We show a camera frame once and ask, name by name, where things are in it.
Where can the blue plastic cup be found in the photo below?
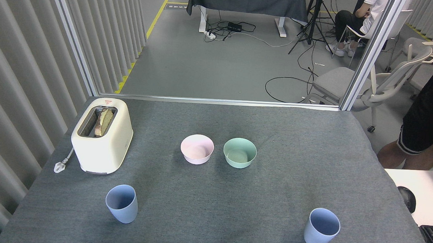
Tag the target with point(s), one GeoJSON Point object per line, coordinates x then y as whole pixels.
{"type": "Point", "coordinates": [122, 213]}
{"type": "Point", "coordinates": [316, 238]}

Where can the black computer mouse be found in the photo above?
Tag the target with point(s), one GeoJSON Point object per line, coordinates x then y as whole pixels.
{"type": "Point", "coordinates": [407, 198]}

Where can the cream white toaster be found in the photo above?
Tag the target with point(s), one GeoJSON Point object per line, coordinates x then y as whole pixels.
{"type": "Point", "coordinates": [103, 152]}

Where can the pink bowl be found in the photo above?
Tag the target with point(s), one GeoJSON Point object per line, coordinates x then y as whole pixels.
{"type": "Point", "coordinates": [196, 158]}

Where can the toasted bread slice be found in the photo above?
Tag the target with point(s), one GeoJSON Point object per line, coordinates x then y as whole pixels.
{"type": "Point", "coordinates": [104, 121]}

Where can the green bowl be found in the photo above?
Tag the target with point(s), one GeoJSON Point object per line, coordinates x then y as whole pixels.
{"type": "Point", "coordinates": [239, 161]}

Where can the grey table cloth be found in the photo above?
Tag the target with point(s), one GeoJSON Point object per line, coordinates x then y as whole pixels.
{"type": "Point", "coordinates": [271, 198]}

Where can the white power strip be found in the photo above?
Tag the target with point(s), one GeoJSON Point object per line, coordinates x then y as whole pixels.
{"type": "Point", "coordinates": [210, 35]}

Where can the black power adapter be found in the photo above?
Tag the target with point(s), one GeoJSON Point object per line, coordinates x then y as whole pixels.
{"type": "Point", "coordinates": [234, 27]}

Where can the grey office chair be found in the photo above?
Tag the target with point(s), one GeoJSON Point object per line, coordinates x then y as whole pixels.
{"type": "Point", "coordinates": [337, 81]}

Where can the dark table cloth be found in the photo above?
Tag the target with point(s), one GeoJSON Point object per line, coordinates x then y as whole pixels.
{"type": "Point", "coordinates": [245, 2]}

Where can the black tripod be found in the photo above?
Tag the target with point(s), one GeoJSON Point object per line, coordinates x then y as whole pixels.
{"type": "Point", "coordinates": [312, 23]}

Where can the white desk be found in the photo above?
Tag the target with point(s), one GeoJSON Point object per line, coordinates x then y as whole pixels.
{"type": "Point", "coordinates": [428, 188]}

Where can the standing person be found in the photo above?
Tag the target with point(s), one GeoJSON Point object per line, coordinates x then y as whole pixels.
{"type": "Point", "coordinates": [432, 110]}

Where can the seated person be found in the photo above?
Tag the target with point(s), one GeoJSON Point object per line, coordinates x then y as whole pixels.
{"type": "Point", "coordinates": [370, 14]}

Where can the white office chair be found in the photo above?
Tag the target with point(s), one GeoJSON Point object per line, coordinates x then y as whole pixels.
{"type": "Point", "coordinates": [417, 45]}

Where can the silver frame rail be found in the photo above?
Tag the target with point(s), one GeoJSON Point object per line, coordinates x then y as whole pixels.
{"type": "Point", "coordinates": [217, 101]}

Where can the silver frame post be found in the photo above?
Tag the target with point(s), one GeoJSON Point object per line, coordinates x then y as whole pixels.
{"type": "Point", "coordinates": [74, 40]}
{"type": "Point", "coordinates": [372, 52]}

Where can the white table frame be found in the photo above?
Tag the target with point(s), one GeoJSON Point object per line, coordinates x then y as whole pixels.
{"type": "Point", "coordinates": [203, 21]}

